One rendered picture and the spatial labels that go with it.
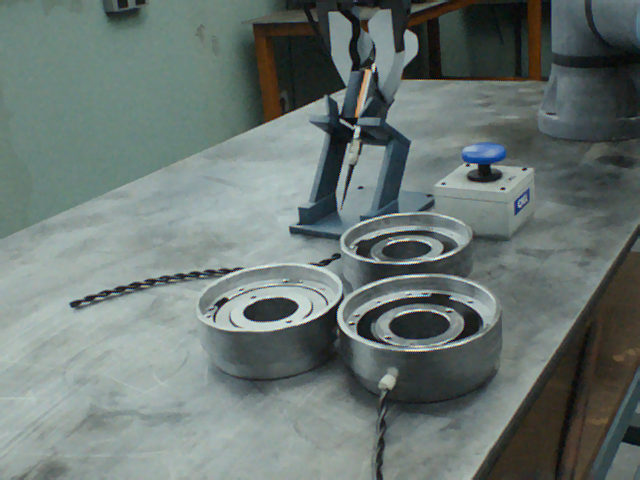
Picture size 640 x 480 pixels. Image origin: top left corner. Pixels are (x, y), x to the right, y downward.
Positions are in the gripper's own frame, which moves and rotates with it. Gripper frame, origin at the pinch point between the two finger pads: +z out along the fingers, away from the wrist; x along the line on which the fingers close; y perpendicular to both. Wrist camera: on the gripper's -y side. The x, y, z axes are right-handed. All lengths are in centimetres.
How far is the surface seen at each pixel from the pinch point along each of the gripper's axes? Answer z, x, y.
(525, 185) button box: 8.5, -15.3, 0.9
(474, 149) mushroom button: 4.7, -11.5, -1.3
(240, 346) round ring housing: 9.0, -9.3, -32.1
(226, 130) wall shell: 52, 156, 142
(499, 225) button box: 10.8, -14.7, -3.6
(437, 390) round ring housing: 11.2, -21.4, -28.3
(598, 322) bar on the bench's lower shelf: 35.7, -14.2, 26.5
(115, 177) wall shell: 52, 153, 87
